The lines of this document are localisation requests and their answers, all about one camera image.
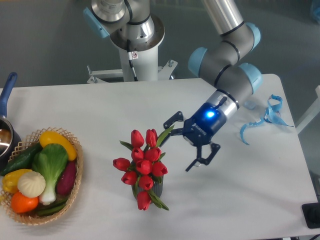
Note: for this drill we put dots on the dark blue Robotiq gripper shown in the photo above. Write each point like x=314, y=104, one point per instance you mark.
x=203, y=125

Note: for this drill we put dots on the red tulip bouquet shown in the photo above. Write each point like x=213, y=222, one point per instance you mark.
x=144, y=152

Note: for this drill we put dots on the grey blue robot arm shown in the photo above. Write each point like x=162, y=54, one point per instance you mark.
x=234, y=82

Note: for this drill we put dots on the dark grey ribbed vase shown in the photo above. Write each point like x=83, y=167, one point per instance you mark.
x=149, y=182

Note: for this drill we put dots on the small clear blue cap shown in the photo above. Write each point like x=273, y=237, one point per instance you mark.
x=250, y=105

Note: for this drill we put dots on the blue ribbon strip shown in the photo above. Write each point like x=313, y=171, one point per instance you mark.
x=271, y=115

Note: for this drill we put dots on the black device at edge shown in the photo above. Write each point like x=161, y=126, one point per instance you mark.
x=311, y=212

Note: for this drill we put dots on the purple sweet potato toy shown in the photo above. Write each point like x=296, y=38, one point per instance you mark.
x=67, y=179

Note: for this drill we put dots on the green bok choy toy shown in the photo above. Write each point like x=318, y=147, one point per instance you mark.
x=50, y=162

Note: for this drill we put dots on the green bean pod toy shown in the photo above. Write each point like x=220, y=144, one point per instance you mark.
x=48, y=210

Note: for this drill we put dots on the cream steamed bun toy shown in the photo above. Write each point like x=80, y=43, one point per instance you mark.
x=31, y=184

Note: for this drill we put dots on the green cucumber toy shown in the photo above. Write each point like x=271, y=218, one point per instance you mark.
x=23, y=160

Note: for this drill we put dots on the orange fruit toy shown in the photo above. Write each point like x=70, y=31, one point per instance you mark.
x=23, y=204

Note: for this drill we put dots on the yellow bell pepper toy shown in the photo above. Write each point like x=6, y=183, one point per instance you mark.
x=10, y=180

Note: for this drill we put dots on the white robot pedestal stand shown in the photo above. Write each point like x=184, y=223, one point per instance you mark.
x=138, y=51

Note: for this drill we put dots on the white frame at right edge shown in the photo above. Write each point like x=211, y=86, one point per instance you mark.
x=310, y=113

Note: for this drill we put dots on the blue handled saucepan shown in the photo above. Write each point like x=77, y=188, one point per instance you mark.
x=9, y=138

